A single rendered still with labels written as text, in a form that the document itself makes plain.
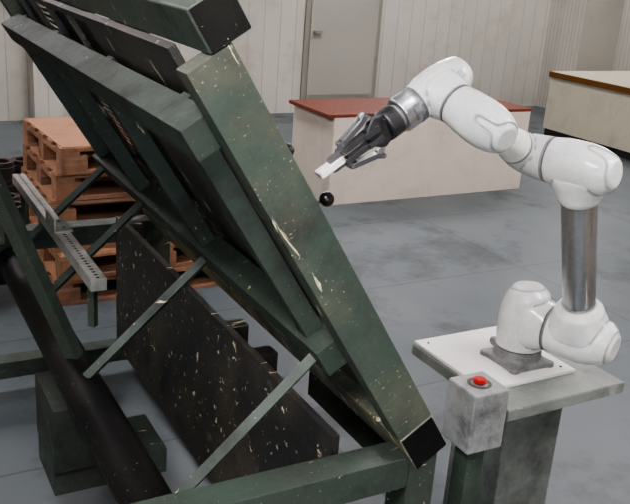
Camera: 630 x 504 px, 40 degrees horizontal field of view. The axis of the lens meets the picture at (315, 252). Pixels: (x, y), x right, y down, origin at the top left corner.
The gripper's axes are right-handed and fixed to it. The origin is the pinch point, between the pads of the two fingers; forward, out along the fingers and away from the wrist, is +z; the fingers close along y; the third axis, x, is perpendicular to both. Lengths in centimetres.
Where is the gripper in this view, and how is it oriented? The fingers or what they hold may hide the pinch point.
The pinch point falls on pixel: (330, 166)
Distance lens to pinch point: 198.6
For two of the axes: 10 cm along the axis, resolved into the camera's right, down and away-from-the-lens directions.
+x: -4.7, -3.2, 8.2
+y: 4.1, 7.4, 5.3
